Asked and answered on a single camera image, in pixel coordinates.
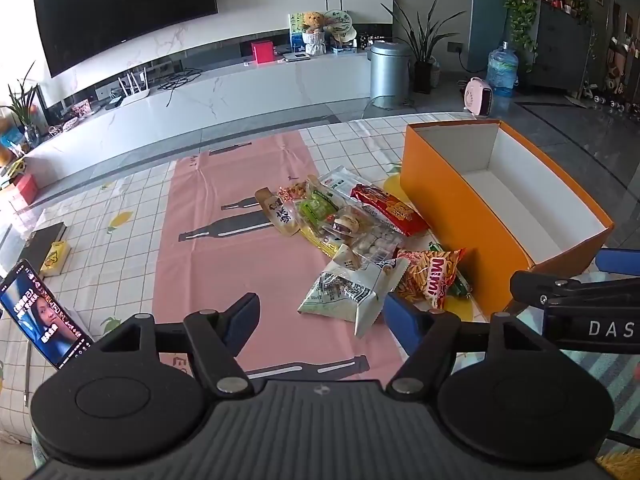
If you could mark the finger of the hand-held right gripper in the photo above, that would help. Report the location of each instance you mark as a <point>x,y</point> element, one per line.
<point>620,262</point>
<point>550,290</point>

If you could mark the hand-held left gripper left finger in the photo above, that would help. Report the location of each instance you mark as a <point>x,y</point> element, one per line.
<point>242,317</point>

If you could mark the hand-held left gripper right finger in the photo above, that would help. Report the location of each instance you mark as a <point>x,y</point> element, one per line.
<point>400,316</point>

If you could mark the orange stick snack packet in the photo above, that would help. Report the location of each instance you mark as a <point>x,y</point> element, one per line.
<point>430,277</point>

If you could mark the large white snack packet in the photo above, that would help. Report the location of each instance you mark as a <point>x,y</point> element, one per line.
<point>345,290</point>

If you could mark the dark green snack packet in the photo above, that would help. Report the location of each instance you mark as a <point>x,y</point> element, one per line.
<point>461,285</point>

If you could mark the clear packet of white balls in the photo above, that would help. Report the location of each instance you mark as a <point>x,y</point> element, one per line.
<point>375,247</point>

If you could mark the clear bun packet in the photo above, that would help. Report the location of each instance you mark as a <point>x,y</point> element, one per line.
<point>345,222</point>

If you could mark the red cartoon snack packet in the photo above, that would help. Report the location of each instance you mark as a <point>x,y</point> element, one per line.
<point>395,207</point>

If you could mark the brown snack packet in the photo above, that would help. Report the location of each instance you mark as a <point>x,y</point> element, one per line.
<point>280,215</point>

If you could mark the yellow snack packet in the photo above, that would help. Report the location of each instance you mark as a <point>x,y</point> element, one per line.
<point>320,240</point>

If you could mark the orange cardboard box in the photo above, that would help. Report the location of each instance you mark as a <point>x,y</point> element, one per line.
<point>450,200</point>

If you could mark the light green snack packet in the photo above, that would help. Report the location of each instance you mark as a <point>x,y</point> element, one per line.
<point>317,207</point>

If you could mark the clear packet of orange snacks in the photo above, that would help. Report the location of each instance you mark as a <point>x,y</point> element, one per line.
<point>295,192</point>

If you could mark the long white green-label packet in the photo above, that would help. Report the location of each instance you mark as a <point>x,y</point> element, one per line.
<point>340,180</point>

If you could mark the pink bottle-print mat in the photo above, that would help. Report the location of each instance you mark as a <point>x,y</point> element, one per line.
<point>225,270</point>

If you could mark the teal striped cloth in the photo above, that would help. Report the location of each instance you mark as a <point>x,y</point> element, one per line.
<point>600,380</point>

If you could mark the yellow tissue packet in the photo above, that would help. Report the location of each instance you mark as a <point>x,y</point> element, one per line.
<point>54,259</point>

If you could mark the smartphone with lit screen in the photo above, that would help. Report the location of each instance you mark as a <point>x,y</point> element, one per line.
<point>45,315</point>

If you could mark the open cluttered shelf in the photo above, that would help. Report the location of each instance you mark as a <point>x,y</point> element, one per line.
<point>620,60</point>

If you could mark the round glass side table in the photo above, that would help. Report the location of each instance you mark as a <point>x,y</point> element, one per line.
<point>380,114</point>

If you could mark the pink space heater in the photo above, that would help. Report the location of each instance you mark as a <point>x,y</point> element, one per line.
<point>479,96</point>

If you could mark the dark grey drawer cabinet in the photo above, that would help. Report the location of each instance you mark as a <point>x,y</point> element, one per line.
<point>560,50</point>

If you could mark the white marble television console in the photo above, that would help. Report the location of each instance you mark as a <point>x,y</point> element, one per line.
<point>225,95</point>

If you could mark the blue water jug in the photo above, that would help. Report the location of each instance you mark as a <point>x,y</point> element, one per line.
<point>502,70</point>

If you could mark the silver pedal trash can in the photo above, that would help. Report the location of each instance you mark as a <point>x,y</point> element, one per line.
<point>390,75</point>

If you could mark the potted snake plant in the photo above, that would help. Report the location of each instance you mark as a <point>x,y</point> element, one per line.
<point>422,75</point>

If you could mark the white router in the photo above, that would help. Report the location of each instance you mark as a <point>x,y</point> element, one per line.
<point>135,96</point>

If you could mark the dark red box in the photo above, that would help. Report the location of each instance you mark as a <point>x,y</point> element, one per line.
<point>26,190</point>

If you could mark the red square box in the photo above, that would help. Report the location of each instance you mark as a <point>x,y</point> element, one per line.
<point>263,52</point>

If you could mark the white flat device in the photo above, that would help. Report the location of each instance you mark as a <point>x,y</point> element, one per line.
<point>296,55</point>

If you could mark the green blue printed box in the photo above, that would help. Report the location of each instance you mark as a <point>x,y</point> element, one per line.
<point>296,30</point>

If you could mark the teddy bear in white basket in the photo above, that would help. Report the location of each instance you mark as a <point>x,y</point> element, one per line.
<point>314,30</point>

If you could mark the round paper fan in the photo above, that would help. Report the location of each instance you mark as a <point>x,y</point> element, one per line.
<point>340,22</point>

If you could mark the orchid plant in glass vase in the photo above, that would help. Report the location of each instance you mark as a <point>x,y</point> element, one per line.
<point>25,110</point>

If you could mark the black curved television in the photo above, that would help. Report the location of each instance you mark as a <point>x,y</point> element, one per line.
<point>125,10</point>

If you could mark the wall socket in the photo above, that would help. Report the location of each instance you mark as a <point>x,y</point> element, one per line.
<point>455,47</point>

